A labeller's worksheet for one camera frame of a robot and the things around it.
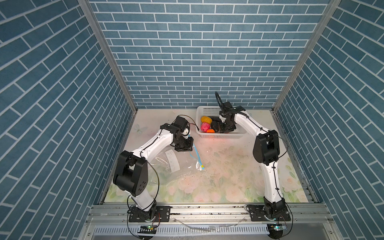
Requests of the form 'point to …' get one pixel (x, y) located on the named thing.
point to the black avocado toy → (215, 125)
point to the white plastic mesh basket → (210, 111)
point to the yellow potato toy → (206, 119)
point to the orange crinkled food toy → (210, 131)
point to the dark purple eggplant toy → (215, 118)
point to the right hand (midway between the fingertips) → (221, 129)
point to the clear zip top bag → (176, 167)
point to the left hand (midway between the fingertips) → (193, 148)
